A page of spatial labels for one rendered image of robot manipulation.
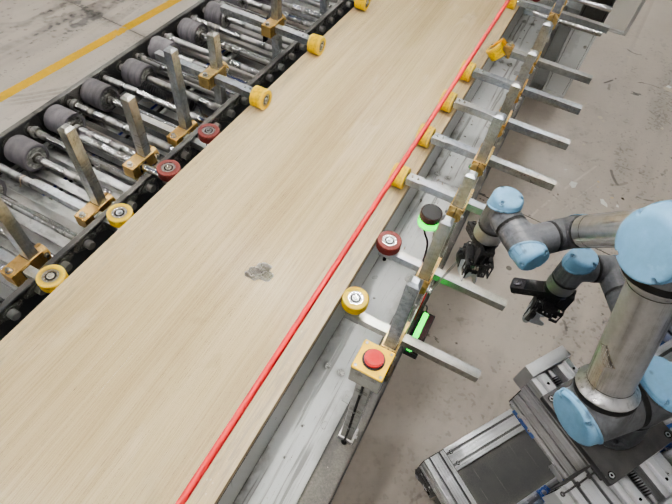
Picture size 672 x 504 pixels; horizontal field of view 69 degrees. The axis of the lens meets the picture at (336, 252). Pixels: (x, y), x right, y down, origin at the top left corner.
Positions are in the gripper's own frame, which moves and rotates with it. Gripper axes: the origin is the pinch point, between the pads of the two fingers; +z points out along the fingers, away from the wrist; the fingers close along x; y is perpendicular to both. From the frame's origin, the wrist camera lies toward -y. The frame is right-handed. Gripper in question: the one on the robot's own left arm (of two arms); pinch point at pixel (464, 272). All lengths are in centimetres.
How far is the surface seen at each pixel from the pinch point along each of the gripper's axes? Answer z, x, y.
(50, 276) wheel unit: 8, -117, 18
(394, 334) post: 7.8, -18.0, 19.2
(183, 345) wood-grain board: 9, -74, 32
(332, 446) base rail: 29, -30, 46
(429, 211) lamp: -15.4, -14.0, -7.5
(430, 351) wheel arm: 16.9, -5.6, 18.0
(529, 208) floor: 99, 72, -129
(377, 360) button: -24, -26, 42
